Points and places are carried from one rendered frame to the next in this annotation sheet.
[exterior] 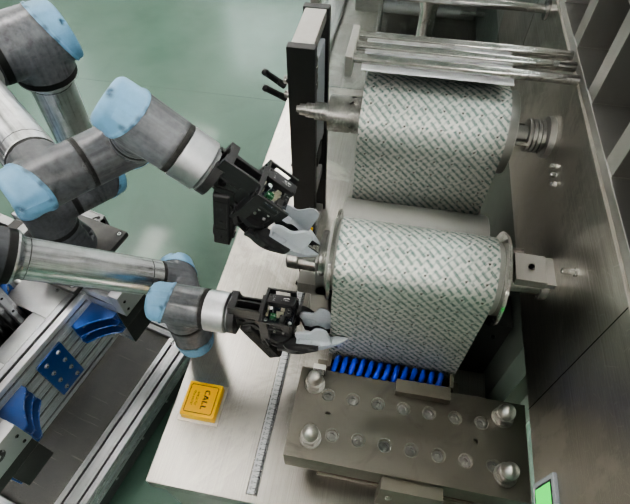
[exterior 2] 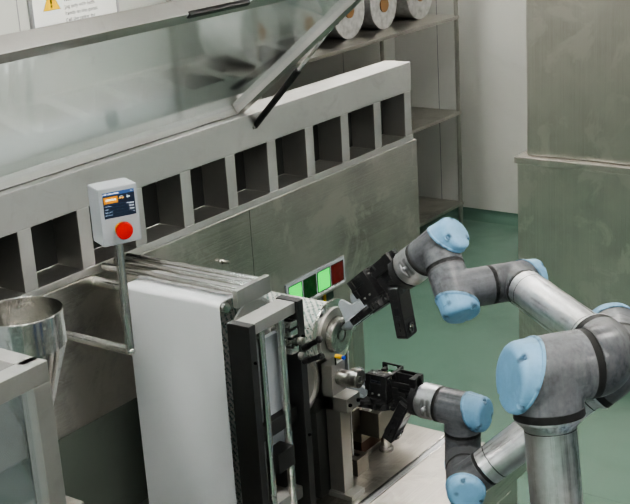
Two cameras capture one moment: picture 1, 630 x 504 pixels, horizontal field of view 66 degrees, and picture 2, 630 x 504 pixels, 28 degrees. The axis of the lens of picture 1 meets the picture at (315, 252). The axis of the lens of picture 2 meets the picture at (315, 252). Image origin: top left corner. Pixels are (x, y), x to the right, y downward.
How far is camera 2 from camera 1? 2.89 m
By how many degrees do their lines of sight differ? 106
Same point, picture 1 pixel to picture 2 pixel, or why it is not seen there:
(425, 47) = (203, 273)
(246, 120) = not seen: outside the picture
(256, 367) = (414, 486)
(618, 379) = (266, 221)
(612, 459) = (285, 229)
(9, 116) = (538, 282)
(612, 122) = (153, 236)
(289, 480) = (417, 436)
